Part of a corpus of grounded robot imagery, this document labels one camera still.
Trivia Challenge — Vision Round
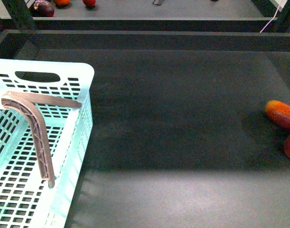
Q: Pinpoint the gray left gripper finger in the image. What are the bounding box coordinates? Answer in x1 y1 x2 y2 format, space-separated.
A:
1 97 55 189
2 91 82 108

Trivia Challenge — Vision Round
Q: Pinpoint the light blue plastic basket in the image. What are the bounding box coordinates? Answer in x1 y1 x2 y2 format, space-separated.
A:
0 59 94 228

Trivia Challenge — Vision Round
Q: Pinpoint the dark purple eggplant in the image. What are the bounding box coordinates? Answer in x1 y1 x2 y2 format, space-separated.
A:
33 0 55 17

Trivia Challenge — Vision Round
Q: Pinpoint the orange fruit on shelf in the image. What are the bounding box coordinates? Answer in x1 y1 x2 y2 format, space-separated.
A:
53 0 70 7

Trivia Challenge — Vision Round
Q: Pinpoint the red tomato on shelf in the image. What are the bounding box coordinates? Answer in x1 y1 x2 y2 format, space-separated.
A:
82 0 96 8

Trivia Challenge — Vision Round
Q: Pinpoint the red orange mango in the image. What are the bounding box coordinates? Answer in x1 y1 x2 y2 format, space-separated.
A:
265 100 290 131

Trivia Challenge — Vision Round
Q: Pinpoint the pink white cable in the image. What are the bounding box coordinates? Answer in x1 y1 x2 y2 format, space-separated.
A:
260 0 288 33

